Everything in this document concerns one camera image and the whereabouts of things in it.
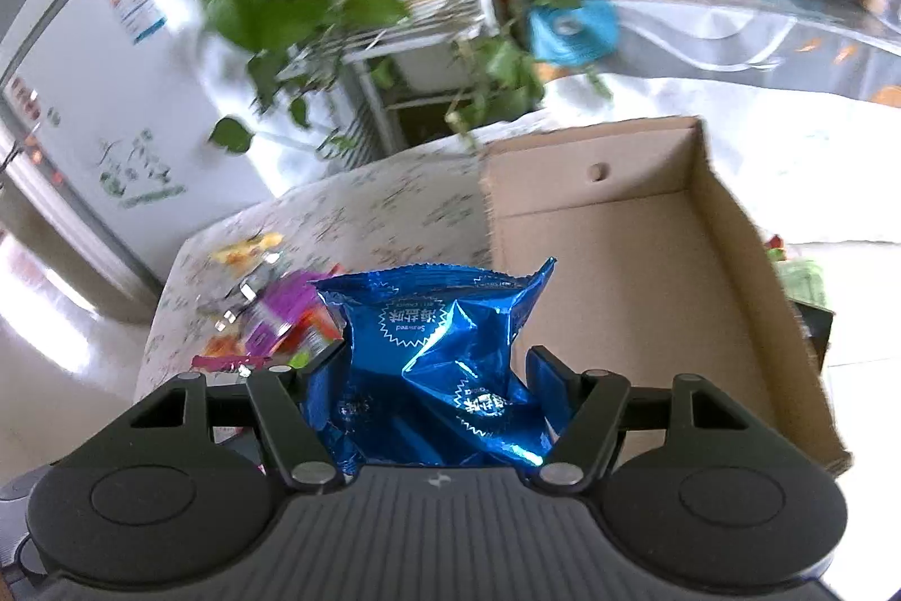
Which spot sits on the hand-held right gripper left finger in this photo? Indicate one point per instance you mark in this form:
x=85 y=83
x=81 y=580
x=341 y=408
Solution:
x=281 y=414

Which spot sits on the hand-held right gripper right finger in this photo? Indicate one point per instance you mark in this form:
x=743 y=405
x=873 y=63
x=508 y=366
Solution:
x=552 y=386

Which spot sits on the blue foil snack packet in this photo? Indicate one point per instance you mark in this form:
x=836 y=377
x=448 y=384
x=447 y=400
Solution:
x=436 y=376

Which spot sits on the silver green snack packet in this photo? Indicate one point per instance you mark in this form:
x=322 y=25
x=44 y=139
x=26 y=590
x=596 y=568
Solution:
x=245 y=291

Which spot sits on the white paper bag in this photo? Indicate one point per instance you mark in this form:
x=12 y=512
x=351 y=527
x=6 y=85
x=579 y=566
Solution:
x=633 y=263

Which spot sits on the orange snack packet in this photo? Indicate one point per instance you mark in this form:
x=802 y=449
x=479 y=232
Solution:
x=317 y=333

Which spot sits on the purple snack packet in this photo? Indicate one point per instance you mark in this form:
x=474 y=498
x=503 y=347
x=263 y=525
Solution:
x=281 y=305

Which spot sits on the yellow snack packet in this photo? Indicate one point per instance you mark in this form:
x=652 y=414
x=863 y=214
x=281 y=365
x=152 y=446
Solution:
x=246 y=250

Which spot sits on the floral tablecloth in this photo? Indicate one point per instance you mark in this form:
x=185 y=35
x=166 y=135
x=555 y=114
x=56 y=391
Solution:
x=387 y=207

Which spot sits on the black box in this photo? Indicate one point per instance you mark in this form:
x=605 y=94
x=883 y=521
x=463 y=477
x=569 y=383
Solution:
x=813 y=337

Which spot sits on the white grey tablecloth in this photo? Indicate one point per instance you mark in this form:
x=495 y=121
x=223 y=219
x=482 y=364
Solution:
x=704 y=101

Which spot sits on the blue bag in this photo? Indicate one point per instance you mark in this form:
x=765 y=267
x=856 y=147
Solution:
x=574 y=34

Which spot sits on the white refrigerator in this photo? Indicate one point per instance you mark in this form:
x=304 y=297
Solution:
x=105 y=101

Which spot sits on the white metal plant stand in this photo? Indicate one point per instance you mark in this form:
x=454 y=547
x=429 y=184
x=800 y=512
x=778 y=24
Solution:
x=422 y=45

